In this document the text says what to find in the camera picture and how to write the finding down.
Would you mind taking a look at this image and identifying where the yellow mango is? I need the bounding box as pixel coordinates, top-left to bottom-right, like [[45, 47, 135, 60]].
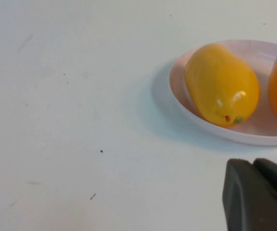
[[184, 42, 261, 128]]

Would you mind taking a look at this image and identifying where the pink round plate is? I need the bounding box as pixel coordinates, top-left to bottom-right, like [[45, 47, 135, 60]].
[[168, 39, 277, 147]]

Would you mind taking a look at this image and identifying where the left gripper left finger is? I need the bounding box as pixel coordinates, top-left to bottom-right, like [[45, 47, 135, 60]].
[[222, 158, 277, 231]]

